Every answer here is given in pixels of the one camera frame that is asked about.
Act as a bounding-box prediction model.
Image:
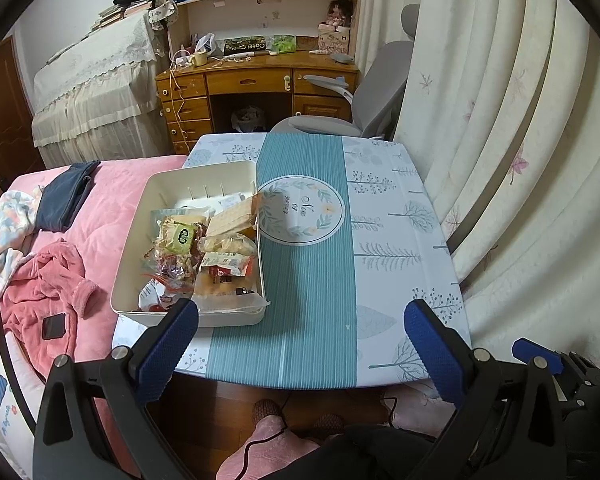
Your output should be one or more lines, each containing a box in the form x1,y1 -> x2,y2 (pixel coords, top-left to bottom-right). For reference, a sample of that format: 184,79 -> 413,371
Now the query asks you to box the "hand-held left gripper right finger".
404,299 -> 573,480

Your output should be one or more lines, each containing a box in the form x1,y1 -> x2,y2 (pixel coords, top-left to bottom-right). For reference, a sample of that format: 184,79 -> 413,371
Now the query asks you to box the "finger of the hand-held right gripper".
511,338 -> 571,376

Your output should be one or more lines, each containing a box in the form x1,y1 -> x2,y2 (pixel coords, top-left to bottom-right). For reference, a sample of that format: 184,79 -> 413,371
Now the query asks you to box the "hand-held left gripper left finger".
32,298 -> 199,480

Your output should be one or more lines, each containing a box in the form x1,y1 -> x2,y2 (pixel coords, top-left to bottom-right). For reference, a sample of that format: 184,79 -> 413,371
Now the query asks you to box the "large clear bread packet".
192,267 -> 271,313

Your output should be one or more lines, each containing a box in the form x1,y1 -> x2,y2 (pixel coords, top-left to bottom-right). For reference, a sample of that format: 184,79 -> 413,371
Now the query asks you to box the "walnut date packet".
150,252 -> 198,286

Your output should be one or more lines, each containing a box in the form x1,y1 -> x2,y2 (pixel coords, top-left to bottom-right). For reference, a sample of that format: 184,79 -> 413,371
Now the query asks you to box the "white plastic tray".
110,161 -> 271,328

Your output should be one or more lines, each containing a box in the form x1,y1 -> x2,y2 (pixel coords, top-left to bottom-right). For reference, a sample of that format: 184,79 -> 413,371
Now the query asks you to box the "white red snack packet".
200,252 -> 256,276

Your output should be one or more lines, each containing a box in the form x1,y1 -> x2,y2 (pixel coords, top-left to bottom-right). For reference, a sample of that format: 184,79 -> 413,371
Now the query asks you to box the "green snack packet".
165,225 -> 197,256

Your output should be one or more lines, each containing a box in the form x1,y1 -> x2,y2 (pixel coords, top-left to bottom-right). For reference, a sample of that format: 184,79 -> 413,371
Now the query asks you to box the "small yellow cake packet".
197,232 -> 258,257

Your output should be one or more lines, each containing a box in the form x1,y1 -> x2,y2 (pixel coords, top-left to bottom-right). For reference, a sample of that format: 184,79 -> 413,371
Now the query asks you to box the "beige cracker packet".
207,194 -> 261,238

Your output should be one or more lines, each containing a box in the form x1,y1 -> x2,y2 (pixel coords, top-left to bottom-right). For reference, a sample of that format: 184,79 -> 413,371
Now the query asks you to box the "brown dotted slipper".
310,412 -> 348,438
250,398 -> 285,428

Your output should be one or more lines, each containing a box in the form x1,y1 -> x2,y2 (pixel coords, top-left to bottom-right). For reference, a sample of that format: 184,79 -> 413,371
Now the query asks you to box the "black phone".
41,312 -> 67,341

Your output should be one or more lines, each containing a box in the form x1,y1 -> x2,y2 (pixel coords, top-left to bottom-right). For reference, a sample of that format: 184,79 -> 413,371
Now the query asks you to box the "person's pink trouser leg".
215,415 -> 331,480

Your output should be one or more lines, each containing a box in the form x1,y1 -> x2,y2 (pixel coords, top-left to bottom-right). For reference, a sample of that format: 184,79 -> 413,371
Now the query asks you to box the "teal tree print tablecloth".
111,132 -> 473,391

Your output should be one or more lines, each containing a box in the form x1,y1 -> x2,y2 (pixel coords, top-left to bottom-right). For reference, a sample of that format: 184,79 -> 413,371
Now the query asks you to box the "pink fleece robe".
0,240 -> 101,376

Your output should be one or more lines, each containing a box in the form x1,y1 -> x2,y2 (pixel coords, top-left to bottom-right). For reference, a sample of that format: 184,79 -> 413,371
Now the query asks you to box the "pink quilt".
0,155 -> 188,480

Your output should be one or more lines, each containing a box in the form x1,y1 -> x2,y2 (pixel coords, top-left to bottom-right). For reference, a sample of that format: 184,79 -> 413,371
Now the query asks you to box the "white cartoon print pillow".
0,345 -> 48,461

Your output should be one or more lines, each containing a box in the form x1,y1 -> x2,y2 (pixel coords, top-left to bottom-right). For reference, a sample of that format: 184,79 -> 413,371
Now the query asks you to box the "navy folded cloth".
35,160 -> 101,233

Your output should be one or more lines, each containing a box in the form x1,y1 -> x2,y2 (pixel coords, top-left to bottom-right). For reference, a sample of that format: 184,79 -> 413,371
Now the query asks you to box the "floral white cloth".
0,190 -> 43,301

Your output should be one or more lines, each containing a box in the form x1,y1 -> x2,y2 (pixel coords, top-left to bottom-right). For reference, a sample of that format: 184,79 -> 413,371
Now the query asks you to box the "trash bin with bag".
230,106 -> 266,133

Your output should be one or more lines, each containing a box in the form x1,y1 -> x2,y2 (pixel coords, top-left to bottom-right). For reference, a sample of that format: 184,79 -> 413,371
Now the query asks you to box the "cream leaf print curtain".
355,0 -> 600,376

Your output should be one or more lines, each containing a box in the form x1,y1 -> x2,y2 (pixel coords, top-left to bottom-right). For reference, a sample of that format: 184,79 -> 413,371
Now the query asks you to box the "grey office chair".
270,4 -> 421,138

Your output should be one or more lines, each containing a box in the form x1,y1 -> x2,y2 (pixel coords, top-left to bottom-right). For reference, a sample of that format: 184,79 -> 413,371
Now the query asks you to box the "cloth covered piano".
32,10 -> 173,168

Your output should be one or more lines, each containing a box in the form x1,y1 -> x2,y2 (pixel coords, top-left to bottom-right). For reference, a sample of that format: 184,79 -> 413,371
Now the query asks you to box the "wooden desk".
155,50 -> 361,156

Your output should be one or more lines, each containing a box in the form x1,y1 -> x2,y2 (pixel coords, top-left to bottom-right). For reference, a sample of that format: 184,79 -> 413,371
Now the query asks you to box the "brown wooden door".
0,35 -> 46,196

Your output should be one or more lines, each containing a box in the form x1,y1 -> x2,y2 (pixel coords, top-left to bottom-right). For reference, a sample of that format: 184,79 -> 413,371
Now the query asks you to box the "dark printed box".
223,36 -> 271,57

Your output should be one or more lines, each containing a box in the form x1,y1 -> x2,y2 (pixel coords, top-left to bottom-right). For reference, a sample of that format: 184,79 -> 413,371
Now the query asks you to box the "printed cloth bag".
147,0 -> 178,31

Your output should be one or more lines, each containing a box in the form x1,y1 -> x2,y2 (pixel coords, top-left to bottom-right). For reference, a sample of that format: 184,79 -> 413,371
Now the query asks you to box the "pile of books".
90,0 -> 151,33

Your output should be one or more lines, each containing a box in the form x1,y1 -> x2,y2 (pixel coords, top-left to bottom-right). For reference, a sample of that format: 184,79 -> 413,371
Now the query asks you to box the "wooden bookshelf hutch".
161,0 -> 363,53

